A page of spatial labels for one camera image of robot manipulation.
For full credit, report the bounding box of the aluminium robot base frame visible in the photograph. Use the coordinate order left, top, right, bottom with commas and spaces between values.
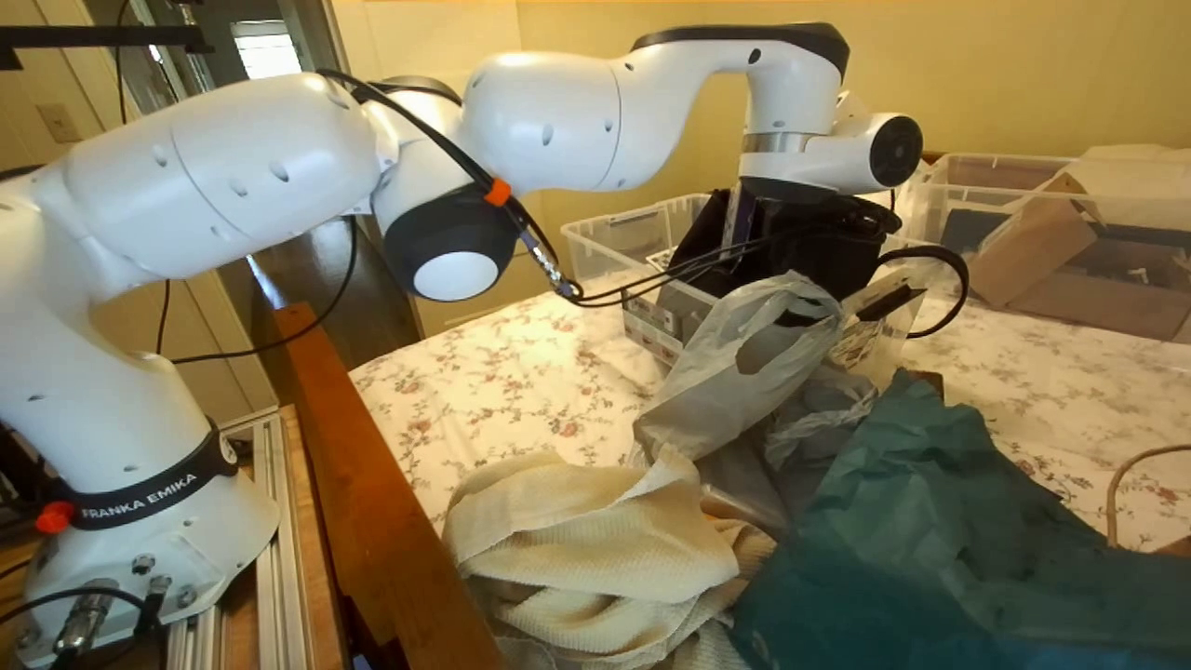
161, 405, 350, 670

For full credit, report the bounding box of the long black arm cable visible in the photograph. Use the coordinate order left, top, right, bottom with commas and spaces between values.
321, 67, 749, 313

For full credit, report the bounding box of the black leather handbag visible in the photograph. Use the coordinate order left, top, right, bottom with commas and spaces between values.
666, 184, 976, 343

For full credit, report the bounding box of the wall light switch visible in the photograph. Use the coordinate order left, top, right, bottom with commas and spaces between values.
35, 101, 83, 150

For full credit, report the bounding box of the grey plastic bag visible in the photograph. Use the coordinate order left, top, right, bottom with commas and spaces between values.
629, 273, 860, 470

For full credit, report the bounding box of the clear plastic storage box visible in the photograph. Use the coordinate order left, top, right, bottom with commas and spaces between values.
553, 190, 964, 377

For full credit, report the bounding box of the brown cardboard box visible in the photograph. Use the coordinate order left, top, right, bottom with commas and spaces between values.
964, 190, 1100, 313

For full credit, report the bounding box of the bright hallway window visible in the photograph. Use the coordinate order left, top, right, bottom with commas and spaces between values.
228, 15, 309, 87

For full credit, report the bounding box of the tan cable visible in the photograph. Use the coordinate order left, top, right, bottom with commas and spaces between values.
1100, 443, 1191, 550

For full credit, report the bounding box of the wooden bed footboard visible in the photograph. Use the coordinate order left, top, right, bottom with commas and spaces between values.
253, 297, 514, 670

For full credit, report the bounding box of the floral bed sheet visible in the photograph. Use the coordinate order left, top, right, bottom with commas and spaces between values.
346, 276, 1191, 554

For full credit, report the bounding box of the teal cloth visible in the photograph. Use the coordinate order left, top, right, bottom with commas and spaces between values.
728, 367, 1191, 670

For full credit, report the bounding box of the thin black hanging cable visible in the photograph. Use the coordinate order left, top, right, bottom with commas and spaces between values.
151, 216, 363, 367

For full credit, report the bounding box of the pale cardboard sheet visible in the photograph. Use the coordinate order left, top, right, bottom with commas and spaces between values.
1068, 142, 1191, 233

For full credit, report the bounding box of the cream knit towel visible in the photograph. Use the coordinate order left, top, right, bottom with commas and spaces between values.
438, 441, 777, 670

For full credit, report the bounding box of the black metal bar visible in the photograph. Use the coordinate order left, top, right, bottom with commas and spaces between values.
0, 24, 216, 71

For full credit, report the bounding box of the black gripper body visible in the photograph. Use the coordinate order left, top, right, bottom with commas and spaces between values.
755, 199, 850, 245

